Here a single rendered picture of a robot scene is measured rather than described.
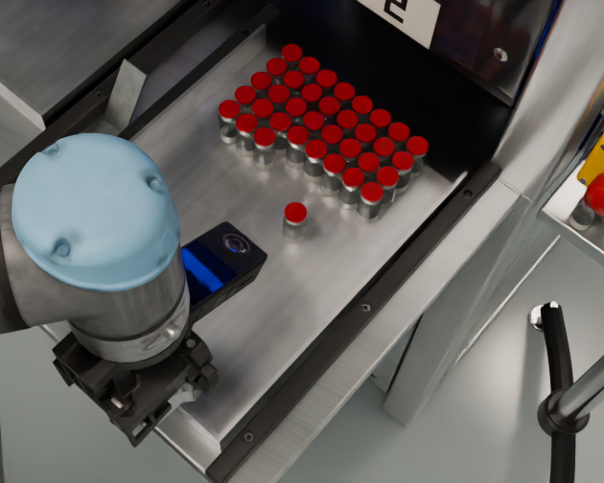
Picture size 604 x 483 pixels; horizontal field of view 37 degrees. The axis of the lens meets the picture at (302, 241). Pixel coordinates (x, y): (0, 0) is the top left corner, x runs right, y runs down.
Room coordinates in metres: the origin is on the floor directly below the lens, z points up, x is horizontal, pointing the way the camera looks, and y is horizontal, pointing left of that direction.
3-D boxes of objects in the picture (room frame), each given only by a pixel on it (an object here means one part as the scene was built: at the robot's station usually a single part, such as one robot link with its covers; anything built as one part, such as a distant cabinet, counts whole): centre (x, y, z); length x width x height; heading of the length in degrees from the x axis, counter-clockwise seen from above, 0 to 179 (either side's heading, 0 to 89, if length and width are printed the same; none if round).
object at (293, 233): (0.38, 0.01, 0.90); 0.02 x 0.02 x 0.04
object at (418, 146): (0.51, -0.04, 0.90); 0.18 x 0.02 x 0.05; 53
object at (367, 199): (0.46, 0.00, 0.90); 0.18 x 0.02 x 0.05; 54
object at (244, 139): (0.47, 0.06, 0.90); 0.02 x 0.02 x 0.05
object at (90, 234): (0.20, 0.11, 1.22); 0.09 x 0.08 x 0.11; 107
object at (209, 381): (0.20, 0.07, 1.00); 0.05 x 0.02 x 0.09; 54
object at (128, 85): (0.46, 0.21, 0.91); 0.14 x 0.03 x 0.06; 145
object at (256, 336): (0.39, 0.06, 0.90); 0.34 x 0.26 x 0.04; 144
